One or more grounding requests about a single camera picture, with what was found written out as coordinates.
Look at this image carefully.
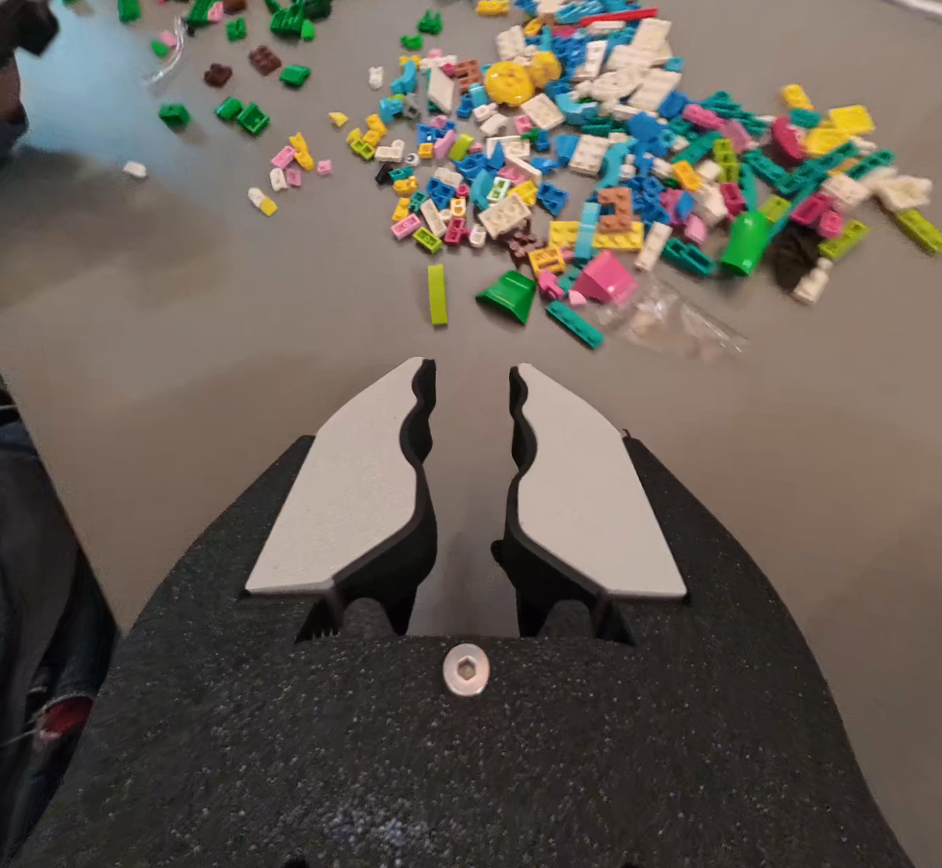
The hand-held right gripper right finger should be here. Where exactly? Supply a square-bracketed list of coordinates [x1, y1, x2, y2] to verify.
[491, 362, 689, 647]

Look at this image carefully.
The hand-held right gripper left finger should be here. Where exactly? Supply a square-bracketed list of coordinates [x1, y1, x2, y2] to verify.
[243, 356, 440, 639]

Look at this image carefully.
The teal lego plate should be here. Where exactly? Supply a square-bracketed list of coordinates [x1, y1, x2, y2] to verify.
[545, 300, 605, 349]

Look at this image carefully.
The clear curved lego piece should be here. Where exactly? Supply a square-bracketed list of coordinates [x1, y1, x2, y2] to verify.
[144, 16, 186, 86]

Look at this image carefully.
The pile of colourful lego pieces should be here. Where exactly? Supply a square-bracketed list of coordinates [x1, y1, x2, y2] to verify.
[346, 0, 942, 368]

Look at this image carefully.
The clear plastic bag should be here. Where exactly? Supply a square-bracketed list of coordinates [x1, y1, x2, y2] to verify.
[600, 279, 748, 361]

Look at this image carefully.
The person's jeans leg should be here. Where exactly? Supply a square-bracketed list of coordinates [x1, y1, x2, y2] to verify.
[0, 375, 122, 868]

